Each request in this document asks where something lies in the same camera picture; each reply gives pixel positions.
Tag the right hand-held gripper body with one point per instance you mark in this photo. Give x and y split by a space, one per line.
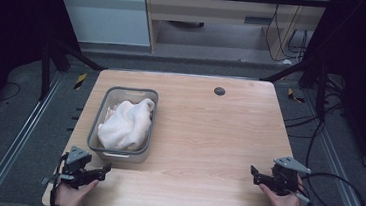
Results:
285 177

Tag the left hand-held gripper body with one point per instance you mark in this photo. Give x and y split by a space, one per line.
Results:
75 160

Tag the grey plastic basket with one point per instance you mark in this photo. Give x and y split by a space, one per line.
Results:
100 142

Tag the white towel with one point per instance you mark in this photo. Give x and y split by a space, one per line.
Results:
129 125

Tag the person's left hand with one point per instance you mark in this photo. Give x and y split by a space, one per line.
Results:
72 195

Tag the person's right hand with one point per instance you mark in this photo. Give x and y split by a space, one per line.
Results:
283 202

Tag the yellow black tape strip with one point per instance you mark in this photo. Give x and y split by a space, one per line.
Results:
293 96
80 81

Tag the round grey table grommet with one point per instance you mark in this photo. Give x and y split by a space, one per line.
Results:
219 91

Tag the black metal stand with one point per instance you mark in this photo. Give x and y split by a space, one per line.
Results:
45 71
321 91

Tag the white cabinet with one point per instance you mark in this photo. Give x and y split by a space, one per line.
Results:
104 22

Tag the light wooden desk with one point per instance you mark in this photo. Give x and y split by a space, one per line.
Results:
212 13

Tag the aluminium floor rail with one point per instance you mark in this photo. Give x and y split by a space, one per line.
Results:
17 142
341 177

